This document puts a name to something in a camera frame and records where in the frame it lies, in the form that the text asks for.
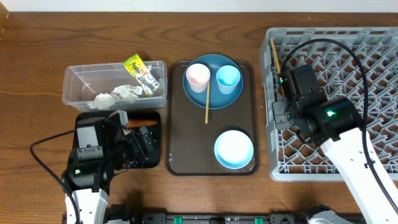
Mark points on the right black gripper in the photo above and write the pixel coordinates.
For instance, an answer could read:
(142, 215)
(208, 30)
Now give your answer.
(281, 121)

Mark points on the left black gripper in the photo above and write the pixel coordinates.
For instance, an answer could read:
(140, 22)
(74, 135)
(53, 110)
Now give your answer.
(140, 153)

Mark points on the orange carrot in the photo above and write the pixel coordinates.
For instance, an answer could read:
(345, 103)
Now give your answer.
(134, 123)

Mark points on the light blue bowl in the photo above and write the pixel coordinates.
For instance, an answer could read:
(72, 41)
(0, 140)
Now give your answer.
(233, 149)

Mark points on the white tissue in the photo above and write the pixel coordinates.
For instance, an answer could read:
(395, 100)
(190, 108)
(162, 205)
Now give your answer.
(127, 92)

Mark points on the white paper ball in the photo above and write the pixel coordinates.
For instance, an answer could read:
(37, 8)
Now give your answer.
(103, 101)

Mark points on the yellow green snack wrapper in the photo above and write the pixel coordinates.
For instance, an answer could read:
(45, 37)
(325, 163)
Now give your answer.
(136, 67)

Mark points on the wooden chopstick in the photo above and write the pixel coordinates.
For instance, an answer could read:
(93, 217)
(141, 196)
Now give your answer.
(207, 102)
(276, 60)

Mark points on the dark blue plate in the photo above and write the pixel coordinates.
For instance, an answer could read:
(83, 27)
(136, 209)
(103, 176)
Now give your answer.
(217, 99)

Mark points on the light blue cup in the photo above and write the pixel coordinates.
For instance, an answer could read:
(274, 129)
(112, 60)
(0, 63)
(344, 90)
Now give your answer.
(227, 78)

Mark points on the pink cup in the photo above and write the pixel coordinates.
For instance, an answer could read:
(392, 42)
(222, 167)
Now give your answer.
(198, 76)

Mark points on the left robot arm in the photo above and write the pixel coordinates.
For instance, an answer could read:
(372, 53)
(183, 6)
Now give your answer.
(87, 197)

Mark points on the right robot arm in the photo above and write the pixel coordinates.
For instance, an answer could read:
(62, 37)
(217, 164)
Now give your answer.
(336, 127)

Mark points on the grey dishwasher rack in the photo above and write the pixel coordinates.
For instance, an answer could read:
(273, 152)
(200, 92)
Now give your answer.
(338, 55)

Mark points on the black tray bin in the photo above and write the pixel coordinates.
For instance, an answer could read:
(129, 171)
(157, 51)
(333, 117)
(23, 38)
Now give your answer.
(106, 141)

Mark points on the dark brown serving tray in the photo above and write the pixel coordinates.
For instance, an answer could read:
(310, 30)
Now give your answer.
(192, 131)

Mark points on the clear plastic bin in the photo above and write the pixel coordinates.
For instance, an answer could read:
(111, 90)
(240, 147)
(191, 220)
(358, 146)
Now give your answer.
(82, 83)

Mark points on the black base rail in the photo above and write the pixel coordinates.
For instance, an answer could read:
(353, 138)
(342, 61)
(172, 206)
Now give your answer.
(217, 218)

